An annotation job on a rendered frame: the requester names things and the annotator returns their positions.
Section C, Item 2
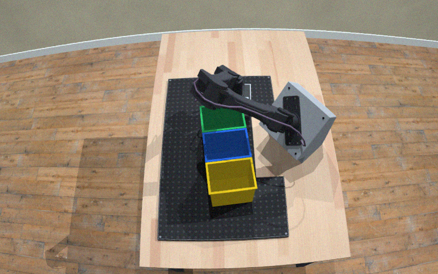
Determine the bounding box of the blue open tray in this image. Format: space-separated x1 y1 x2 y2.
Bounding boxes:
202 128 252 163

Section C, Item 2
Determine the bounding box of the green bin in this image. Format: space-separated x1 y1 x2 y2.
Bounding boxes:
200 106 246 133

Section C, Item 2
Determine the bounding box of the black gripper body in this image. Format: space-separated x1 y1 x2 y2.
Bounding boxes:
235 85 244 96

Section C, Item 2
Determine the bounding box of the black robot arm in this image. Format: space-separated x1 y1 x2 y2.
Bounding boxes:
190 65 302 146

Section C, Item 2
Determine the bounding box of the yellow open-top bin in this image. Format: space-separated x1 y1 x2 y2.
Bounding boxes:
205 158 257 207

